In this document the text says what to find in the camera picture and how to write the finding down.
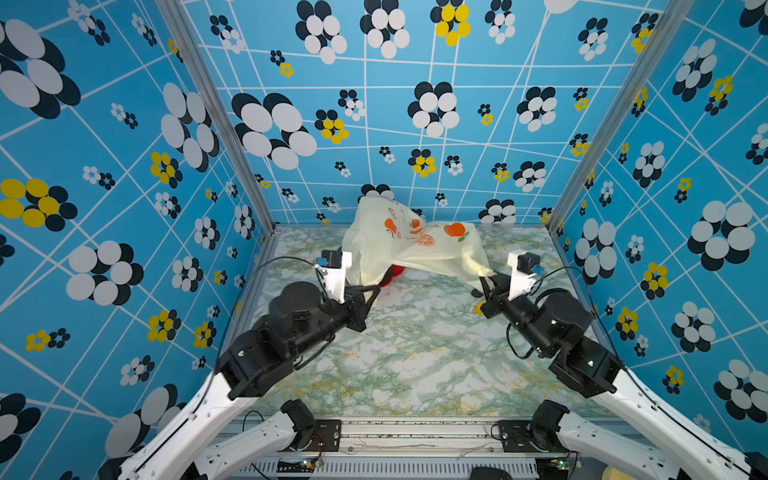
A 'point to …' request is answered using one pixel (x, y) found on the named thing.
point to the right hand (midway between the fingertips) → (481, 280)
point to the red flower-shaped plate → (392, 272)
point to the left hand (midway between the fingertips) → (385, 297)
